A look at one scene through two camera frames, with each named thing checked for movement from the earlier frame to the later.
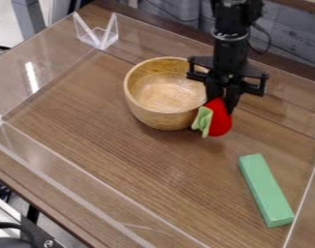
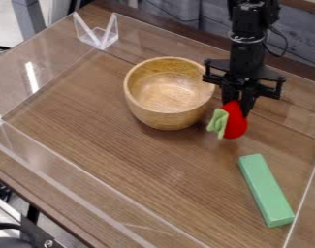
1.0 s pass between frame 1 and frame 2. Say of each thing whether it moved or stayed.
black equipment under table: stayed
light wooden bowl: stayed
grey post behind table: stayed
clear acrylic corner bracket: stayed
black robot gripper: moved
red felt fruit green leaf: moved
